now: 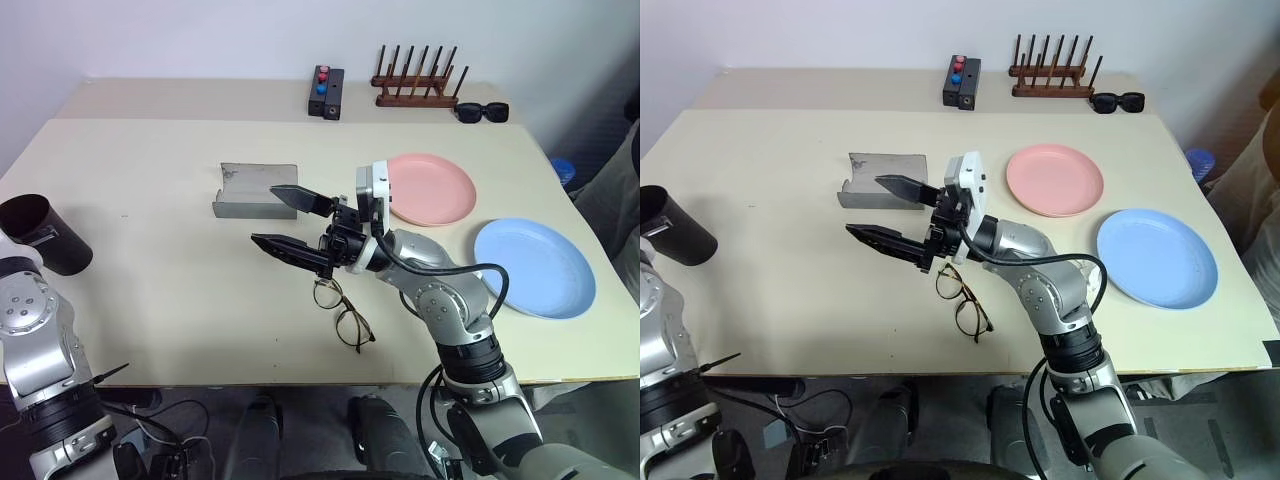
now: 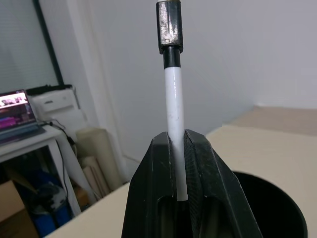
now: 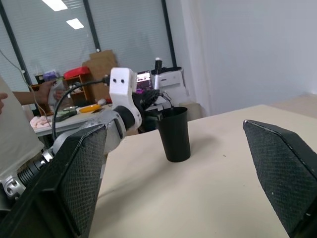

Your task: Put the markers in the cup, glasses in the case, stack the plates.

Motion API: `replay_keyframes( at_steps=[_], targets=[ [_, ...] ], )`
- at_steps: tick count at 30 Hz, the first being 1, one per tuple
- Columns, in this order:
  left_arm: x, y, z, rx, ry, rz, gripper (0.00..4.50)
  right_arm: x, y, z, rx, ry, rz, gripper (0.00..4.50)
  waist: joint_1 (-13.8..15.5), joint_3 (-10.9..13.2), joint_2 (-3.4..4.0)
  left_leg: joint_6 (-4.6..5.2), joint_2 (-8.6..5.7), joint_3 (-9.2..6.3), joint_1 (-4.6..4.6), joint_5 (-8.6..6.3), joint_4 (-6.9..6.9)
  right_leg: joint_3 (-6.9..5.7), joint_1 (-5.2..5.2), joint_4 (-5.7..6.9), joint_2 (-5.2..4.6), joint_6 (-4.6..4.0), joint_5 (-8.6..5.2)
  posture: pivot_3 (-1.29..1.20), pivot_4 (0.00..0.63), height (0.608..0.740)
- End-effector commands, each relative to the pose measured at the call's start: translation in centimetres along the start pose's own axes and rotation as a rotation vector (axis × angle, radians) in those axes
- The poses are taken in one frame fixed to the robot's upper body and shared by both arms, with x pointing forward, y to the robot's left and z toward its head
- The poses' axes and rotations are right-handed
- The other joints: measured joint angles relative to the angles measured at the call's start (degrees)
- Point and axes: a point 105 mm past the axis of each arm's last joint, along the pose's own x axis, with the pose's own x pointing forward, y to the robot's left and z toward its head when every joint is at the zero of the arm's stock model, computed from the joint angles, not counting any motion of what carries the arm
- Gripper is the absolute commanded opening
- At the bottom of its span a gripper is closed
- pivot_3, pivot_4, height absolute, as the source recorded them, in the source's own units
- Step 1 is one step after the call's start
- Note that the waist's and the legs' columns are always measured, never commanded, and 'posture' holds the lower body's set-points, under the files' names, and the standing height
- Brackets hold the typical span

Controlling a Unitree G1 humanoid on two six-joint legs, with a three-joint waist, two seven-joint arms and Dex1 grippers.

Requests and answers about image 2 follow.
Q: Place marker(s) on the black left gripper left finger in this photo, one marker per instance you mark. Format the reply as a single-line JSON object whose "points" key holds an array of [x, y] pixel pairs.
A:
{"points": [[148, 188]]}

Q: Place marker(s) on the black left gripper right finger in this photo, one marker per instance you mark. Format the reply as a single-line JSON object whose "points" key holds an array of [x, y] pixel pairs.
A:
{"points": [[213, 178]]}

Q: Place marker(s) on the white marker with black cap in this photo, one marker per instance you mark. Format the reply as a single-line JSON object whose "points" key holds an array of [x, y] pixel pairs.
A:
{"points": [[174, 99]]}

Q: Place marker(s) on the black cup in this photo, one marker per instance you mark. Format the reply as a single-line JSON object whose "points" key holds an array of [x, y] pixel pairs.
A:
{"points": [[277, 205]]}

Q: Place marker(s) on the cream foam roll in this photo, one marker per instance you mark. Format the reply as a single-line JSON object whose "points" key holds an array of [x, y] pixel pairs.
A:
{"points": [[99, 153]]}

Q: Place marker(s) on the blue bag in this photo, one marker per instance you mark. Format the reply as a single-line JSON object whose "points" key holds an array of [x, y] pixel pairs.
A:
{"points": [[47, 200]]}

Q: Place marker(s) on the white side table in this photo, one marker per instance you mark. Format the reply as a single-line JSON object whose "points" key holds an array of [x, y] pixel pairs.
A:
{"points": [[37, 158]]}

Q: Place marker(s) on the white printer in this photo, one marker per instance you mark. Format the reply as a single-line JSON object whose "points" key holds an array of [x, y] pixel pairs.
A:
{"points": [[55, 101]]}

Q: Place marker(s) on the brown cardboard box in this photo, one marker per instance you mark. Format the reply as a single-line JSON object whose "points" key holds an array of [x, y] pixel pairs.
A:
{"points": [[13, 213]]}

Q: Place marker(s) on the open laptop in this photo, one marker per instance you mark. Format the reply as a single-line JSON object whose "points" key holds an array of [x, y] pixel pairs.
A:
{"points": [[17, 116]]}

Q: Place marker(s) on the dark window frame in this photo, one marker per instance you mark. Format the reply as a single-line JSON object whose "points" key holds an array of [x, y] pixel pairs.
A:
{"points": [[48, 42]]}

